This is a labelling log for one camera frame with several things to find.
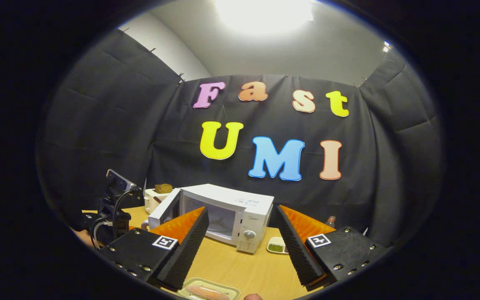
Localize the white microwave oven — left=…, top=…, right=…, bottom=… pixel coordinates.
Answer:
left=147, top=184, right=275, bottom=254

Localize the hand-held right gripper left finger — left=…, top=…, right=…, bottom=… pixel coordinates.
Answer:
left=98, top=206, right=210, bottom=291

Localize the white toaster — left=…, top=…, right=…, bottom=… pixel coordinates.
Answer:
left=143, top=188, right=174, bottom=215

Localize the black backdrop cloth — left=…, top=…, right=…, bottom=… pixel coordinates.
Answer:
left=36, top=29, right=443, bottom=246

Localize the crumbed orange doughnut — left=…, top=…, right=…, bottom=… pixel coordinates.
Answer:
left=187, top=285, right=229, bottom=300

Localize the long ceiling light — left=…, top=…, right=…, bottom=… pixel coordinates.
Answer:
left=215, top=0, right=313, bottom=34

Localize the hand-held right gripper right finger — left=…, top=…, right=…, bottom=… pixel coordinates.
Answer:
left=274, top=204, right=393, bottom=292

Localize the white sectioned dish of beans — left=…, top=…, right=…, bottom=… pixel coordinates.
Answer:
left=267, top=237, right=289, bottom=255

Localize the pale green food tray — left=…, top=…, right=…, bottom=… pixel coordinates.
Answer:
left=177, top=277, right=240, bottom=300

